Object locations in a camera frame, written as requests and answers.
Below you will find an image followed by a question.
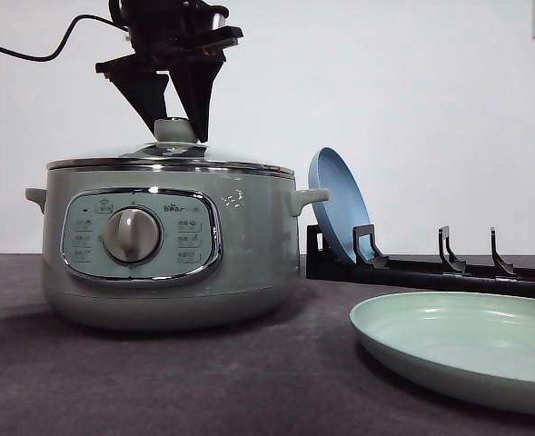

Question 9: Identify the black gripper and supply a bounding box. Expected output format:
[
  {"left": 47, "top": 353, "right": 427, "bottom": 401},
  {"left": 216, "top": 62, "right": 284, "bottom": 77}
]
[{"left": 95, "top": 0, "right": 244, "bottom": 143}]

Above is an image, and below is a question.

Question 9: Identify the glass steamer lid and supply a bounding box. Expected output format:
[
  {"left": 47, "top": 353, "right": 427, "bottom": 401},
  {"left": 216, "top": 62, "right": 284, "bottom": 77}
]
[{"left": 47, "top": 143, "right": 294, "bottom": 177}]

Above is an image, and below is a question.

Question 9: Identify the green plate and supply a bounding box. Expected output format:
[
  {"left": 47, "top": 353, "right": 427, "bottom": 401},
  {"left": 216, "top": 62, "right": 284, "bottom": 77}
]
[{"left": 350, "top": 291, "right": 535, "bottom": 413}]

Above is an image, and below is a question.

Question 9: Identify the green electric steamer pot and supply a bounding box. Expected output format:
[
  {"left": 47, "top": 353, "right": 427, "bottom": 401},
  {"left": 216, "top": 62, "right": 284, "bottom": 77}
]
[{"left": 25, "top": 159, "right": 330, "bottom": 331}]

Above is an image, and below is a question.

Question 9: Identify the blue plate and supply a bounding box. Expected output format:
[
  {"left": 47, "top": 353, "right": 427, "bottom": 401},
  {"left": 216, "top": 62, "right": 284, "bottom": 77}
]
[{"left": 308, "top": 146, "right": 371, "bottom": 264}]

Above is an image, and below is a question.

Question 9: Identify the black plate rack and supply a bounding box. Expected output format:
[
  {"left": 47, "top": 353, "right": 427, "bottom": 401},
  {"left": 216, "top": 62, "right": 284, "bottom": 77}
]
[{"left": 306, "top": 224, "right": 535, "bottom": 299}]

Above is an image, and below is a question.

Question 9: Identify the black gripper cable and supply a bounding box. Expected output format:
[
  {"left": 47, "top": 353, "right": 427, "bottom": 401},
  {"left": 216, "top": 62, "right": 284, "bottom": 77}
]
[{"left": 0, "top": 14, "right": 129, "bottom": 61}]

